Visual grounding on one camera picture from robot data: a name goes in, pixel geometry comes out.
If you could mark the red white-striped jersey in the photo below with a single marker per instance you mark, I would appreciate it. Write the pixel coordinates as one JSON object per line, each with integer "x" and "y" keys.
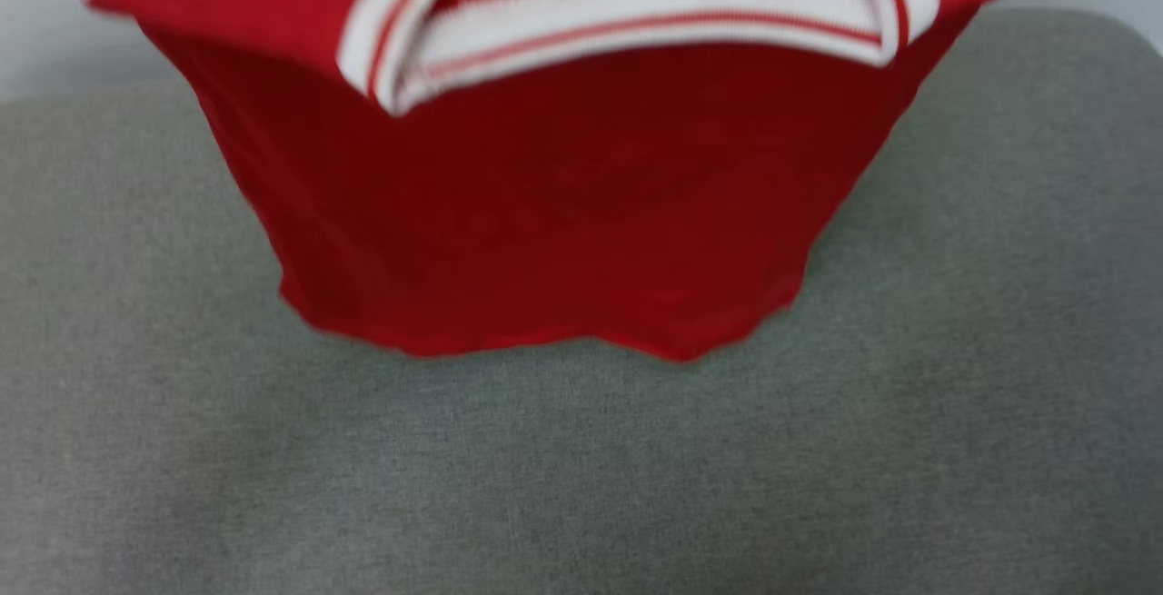
{"x": 563, "y": 168}

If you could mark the grey fabric sofa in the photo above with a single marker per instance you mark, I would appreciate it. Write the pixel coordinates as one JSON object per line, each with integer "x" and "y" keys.
{"x": 581, "y": 468}

